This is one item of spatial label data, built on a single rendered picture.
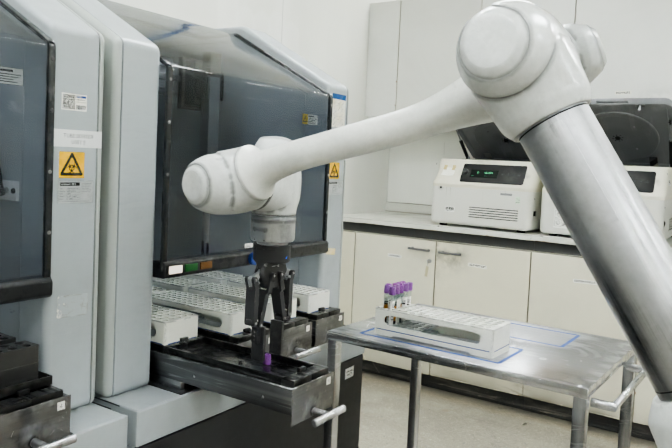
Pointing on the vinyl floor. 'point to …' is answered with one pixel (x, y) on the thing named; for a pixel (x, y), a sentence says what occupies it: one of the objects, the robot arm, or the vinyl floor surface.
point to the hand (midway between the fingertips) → (267, 341)
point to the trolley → (510, 369)
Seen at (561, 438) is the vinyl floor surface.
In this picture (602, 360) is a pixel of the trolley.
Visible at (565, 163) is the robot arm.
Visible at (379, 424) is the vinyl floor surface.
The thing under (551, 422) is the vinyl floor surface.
